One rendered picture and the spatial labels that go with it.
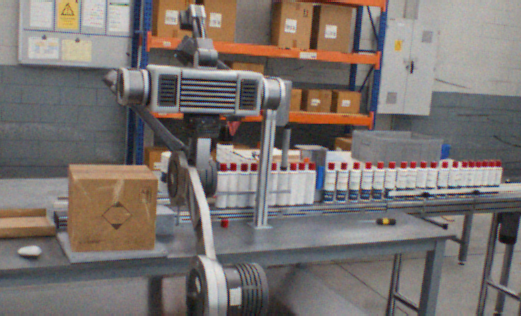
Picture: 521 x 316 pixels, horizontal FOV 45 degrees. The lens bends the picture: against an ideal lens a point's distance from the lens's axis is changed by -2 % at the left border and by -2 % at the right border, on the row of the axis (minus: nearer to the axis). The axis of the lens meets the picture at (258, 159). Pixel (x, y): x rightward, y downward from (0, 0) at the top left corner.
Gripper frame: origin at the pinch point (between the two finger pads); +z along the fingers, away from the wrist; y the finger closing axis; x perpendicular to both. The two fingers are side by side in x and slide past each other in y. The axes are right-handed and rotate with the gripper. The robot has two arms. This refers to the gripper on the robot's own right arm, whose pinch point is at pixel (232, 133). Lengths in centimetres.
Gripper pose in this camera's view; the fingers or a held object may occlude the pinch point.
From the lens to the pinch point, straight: 307.9
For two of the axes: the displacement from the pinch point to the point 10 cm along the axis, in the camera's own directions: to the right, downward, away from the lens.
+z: -0.9, 9.7, 2.1
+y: -8.8, 0.2, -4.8
